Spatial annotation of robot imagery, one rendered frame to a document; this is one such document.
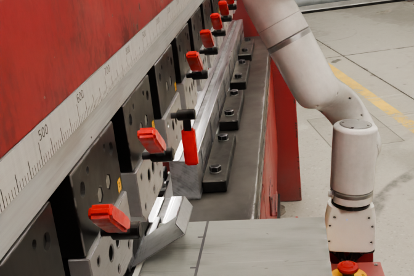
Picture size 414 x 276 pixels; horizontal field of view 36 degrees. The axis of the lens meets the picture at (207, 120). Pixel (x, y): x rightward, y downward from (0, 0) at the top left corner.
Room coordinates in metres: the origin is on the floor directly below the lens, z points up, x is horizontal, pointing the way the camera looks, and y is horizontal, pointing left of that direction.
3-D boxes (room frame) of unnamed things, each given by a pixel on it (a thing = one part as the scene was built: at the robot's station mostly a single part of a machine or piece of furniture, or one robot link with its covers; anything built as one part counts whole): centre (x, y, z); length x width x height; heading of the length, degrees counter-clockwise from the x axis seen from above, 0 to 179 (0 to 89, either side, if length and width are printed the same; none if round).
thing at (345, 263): (1.03, -0.23, 0.79); 0.04 x 0.04 x 0.04
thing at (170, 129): (1.00, 0.10, 1.18); 0.15 x 0.09 x 0.17; 171
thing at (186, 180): (2.07, -0.06, 0.92); 1.67 x 0.06 x 0.10; 172
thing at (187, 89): (1.20, 0.07, 1.18); 0.15 x 0.09 x 0.17; 171
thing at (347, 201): (1.13, -0.27, 0.91); 0.09 x 0.08 x 0.03; 83
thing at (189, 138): (0.97, 0.04, 1.12); 0.04 x 0.02 x 0.10; 81
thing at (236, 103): (1.81, -0.08, 0.89); 0.30 x 0.05 x 0.03; 172
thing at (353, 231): (1.13, -0.26, 0.85); 0.10 x 0.07 x 0.11; 83
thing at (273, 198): (1.82, -0.18, 0.59); 0.15 x 0.02 x 0.07; 172
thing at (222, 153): (1.42, -0.02, 0.89); 0.30 x 0.05 x 0.03; 172
